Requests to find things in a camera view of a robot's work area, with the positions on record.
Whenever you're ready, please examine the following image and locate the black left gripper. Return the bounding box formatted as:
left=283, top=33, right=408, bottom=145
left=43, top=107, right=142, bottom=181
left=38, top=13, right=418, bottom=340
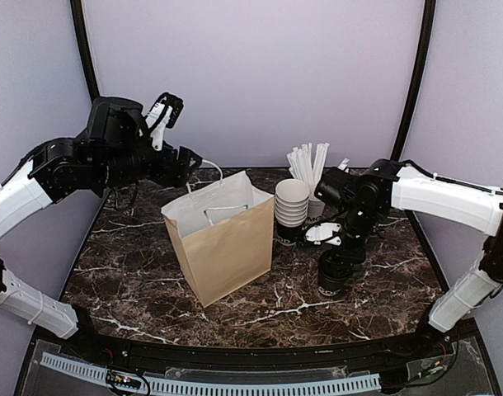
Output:
left=94, top=141, right=202, bottom=187

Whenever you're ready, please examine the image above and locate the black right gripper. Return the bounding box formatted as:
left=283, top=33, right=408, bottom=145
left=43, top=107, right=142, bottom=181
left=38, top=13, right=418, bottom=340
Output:
left=331, top=203, right=382, bottom=276

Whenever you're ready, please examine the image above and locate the black plastic cup lid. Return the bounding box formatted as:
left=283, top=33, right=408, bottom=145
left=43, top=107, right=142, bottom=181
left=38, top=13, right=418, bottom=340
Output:
left=319, top=250, right=354, bottom=280

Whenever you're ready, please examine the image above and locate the black paper coffee cup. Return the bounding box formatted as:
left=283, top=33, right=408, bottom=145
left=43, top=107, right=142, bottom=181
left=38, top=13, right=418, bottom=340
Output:
left=317, top=272, right=351, bottom=297

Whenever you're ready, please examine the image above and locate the brown paper bag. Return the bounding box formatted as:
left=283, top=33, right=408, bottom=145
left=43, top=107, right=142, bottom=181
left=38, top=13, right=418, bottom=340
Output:
left=161, top=171, right=275, bottom=307

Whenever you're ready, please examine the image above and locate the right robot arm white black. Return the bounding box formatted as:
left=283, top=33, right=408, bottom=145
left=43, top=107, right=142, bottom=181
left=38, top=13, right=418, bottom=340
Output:
left=314, top=159, right=503, bottom=358

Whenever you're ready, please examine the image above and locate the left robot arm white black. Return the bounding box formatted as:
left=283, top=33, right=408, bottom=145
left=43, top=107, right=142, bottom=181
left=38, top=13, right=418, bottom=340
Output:
left=0, top=92, right=202, bottom=360

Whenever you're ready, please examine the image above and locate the stack of black paper cups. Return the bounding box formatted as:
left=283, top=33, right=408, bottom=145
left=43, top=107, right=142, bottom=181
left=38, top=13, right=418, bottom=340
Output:
left=275, top=179, right=310, bottom=246

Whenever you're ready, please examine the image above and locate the bundle of white wrapped straws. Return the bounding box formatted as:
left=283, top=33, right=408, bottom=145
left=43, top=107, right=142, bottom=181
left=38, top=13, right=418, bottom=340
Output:
left=286, top=143, right=330, bottom=189

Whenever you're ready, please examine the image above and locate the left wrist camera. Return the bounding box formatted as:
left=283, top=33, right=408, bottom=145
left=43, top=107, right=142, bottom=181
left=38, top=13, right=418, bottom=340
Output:
left=145, top=92, right=184, bottom=151

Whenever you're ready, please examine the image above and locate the black enclosure frame post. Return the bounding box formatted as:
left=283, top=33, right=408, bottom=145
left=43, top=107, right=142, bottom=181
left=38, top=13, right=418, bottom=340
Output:
left=390, top=0, right=437, bottom=161

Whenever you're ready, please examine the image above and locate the black left frame post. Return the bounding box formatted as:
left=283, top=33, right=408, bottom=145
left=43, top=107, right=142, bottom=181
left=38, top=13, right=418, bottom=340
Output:
left=69, top=0, right=100, bottom=101

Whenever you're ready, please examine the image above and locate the grey cable duct rail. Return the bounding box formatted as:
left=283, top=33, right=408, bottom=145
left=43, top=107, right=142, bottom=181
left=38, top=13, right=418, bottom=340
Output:
left=40, top=352, right=381, bottom=395

